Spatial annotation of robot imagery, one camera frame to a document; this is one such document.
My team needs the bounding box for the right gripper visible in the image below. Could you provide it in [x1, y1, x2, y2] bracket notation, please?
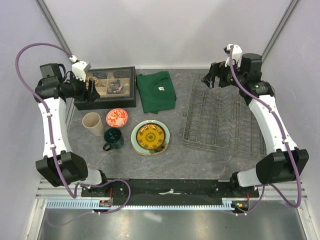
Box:
[202, 57, 246, 89]

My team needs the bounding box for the beige ceramic cup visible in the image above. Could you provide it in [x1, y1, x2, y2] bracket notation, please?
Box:
[82, 112, 104, 137]

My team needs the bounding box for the white orange patterned bowl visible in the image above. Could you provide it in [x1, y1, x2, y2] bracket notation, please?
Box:
[106, 108, 128, 128]

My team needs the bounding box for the dark green mug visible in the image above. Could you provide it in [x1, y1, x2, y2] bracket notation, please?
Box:
[102, 127, 124, 151]

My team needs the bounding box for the light green flower plate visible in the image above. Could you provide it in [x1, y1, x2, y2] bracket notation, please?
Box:
[130, 120, 171, 156]

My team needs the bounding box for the yellow small plate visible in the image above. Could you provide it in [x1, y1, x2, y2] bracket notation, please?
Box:
[136, 123, 166, 150]

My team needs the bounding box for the beige bird pattern plate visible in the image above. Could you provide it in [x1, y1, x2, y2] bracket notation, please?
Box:
[131, 141, 169, 156]

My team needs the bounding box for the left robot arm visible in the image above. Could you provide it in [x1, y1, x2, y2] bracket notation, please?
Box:
[35, 60, 110, 197]

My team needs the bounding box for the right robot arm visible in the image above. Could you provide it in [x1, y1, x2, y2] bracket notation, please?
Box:
[202, 53, 309, 197]

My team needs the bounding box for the black compartment box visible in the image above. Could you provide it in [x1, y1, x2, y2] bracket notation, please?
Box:
[74, 66, 137, 111]

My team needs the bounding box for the green folded t-shirt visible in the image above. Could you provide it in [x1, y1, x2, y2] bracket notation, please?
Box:
[136, 71, 177, 114]

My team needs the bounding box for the gold bracelet coil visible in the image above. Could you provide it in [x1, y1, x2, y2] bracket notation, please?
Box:
[85, 76, 101, 88]

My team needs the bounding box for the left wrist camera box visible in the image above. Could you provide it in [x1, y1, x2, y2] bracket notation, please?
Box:
[69, 55, 91, 82]

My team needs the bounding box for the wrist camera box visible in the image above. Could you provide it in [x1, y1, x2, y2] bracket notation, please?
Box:
[69, 55, 91, 82]
[224, 44, 243, 67]

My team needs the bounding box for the grey wire dish rack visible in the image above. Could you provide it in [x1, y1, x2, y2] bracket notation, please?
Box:
[182, 75, 267, 158]

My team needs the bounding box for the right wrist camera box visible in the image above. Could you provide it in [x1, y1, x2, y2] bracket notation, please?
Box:
[224, 44, 243, 67]

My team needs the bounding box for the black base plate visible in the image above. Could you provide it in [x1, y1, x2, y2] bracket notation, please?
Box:
[81, 178, 260, 207]

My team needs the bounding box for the blue white cable duct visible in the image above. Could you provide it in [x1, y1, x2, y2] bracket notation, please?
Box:
[46, 195, 236, 211]

